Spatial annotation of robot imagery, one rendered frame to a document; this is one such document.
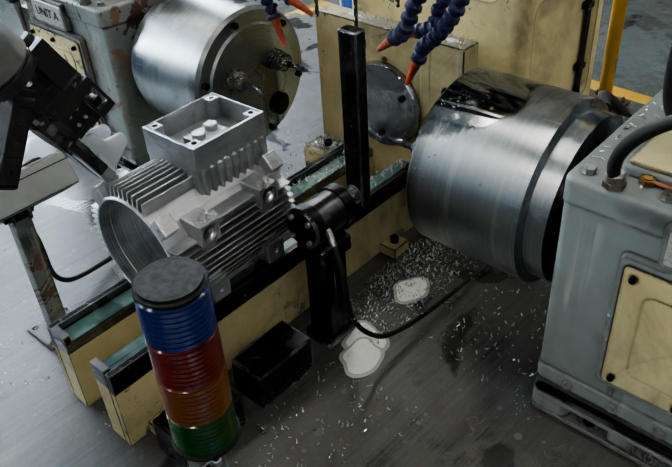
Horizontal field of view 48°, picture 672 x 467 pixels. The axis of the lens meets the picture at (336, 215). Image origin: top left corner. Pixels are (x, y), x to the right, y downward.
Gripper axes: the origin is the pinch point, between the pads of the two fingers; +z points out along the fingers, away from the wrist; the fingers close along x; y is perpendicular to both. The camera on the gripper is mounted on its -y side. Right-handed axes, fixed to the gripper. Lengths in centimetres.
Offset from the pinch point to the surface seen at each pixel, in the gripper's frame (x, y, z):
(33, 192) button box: 11.2, -6.4, 0.5
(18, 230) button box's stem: 12.9, -11.7, 3.6
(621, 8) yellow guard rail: 39, 189, 185
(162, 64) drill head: 24.4, 23.2, 14.2
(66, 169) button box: 11.7, -1.2, 2.8
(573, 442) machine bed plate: -56, 5, 37
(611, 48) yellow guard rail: 40, 180, 200
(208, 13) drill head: 20.0, 33.7, 11.9
